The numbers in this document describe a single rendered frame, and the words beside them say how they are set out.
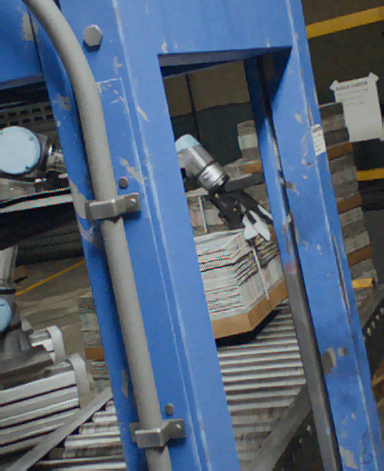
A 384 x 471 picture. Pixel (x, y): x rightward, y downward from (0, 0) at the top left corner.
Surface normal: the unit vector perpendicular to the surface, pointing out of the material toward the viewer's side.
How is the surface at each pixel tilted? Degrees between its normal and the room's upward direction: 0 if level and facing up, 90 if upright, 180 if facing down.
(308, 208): 90
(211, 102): 90
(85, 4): 90
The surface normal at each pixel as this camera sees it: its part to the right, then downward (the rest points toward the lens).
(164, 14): 0.92, -0.15
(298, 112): -0.33, 0.16
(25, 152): 0.09, -0.05
